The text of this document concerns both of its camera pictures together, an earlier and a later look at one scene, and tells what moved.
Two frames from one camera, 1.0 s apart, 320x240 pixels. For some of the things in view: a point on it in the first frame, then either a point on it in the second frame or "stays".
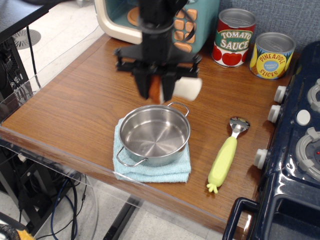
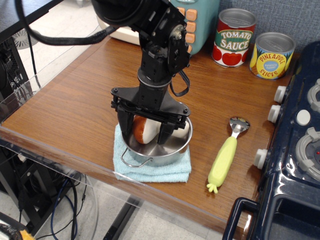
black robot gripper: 156,54 to 151,100
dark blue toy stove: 288,205 stays
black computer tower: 15,87 stays
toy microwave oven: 196,25 stays
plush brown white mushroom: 187,88 to 146,131
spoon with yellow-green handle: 221,164 stays
